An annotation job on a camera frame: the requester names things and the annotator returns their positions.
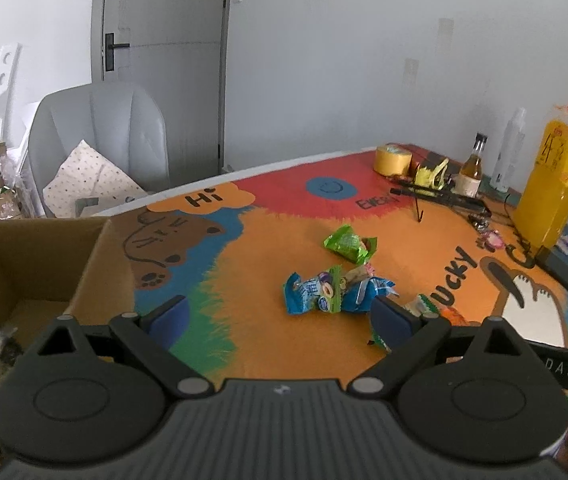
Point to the grey door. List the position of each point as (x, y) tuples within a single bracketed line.
[(164, 60)]

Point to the small glass bottle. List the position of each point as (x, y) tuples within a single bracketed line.
[(471, 175)]

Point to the colourful cat print mat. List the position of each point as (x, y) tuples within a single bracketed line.
[(264, 260)]

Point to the white foam board with holes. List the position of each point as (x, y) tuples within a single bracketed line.
[(4, 70)]

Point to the grey chair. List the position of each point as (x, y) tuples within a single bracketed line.
[(104, 120)]

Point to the blue doughnut print snack packet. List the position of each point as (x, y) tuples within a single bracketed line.
[(314, 295)]

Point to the bright green snack packet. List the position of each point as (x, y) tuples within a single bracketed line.
[(348, 244)]

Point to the yellow tape roll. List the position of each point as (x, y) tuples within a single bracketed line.
[(392, 160)]

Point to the large yellow bottle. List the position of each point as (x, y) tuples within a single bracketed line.
[(548, 195)]

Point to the small white blue packet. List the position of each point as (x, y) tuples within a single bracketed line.
[(566, 245)]

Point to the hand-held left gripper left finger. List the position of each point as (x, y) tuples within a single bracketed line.
[(169, 317)]

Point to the clear plastic bottle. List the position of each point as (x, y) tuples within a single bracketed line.
[(508, 155)]

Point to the white foam sheet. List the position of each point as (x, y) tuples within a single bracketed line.
[(29, 120)]

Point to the small beige snack packet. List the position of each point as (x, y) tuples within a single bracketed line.
[(358, 271)]

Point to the crumpled yellow wrapper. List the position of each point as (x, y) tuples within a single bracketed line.
[(431, 174)]

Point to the orange cracker packet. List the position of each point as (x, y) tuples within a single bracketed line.
[(458, 316)]

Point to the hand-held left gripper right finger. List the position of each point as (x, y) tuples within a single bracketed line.
[(391, 322)]

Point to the dotted white pillow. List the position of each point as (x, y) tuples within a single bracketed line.
[(89, 175)]

